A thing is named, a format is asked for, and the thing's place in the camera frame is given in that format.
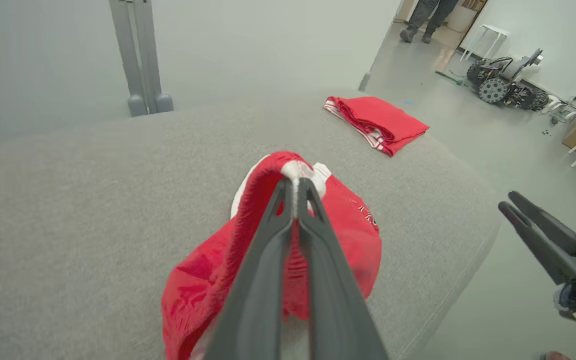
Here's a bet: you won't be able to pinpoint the green handled hammer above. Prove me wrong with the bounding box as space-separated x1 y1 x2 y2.
435 70 465 87

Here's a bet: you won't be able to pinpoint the red basketball jersey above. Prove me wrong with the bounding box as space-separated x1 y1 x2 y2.
324 96 430 157

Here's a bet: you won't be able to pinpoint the white wire rack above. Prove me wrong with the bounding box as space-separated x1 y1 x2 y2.
543 95 576 125

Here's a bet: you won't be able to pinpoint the person in dark trousers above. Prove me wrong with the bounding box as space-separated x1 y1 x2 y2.
399 0 460 44

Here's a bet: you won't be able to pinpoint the red shorts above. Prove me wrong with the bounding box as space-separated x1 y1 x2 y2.
161 151 383 360

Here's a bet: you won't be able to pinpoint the white stool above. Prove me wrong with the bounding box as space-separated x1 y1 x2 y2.
460 24 511 62

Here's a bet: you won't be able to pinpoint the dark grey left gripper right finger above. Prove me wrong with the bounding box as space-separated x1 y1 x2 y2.
295 177 389 360

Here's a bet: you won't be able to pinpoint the grey double partition post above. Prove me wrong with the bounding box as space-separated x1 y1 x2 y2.
109 0 174 117

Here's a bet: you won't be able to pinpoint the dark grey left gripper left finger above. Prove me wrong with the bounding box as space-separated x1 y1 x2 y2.
203 177 296 360

